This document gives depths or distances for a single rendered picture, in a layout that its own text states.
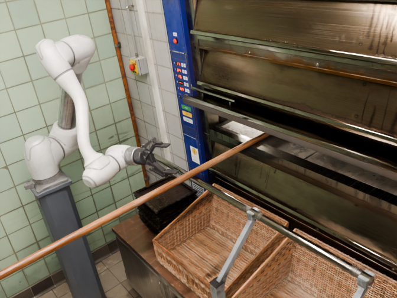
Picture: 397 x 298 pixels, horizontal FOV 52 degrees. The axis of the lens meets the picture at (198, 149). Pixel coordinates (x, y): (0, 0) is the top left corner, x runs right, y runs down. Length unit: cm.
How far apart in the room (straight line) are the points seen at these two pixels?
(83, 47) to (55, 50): 15
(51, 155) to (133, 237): 69
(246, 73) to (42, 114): 140
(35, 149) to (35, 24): 77
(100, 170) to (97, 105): 105
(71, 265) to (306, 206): 150
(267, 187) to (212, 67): 66
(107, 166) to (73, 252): 88
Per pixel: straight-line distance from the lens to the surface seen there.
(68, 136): 243
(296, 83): 173
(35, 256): 163
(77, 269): 276
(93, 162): 193
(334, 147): 151
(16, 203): 293
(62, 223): 255
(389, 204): 169
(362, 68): 153
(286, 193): 202
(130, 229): 263
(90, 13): 281
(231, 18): 190
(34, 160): 237
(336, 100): 162
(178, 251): 238
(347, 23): 153
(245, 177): 219
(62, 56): 206
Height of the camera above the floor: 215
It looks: 28 degrees down
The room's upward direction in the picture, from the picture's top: 8 degrees counter-clockwise
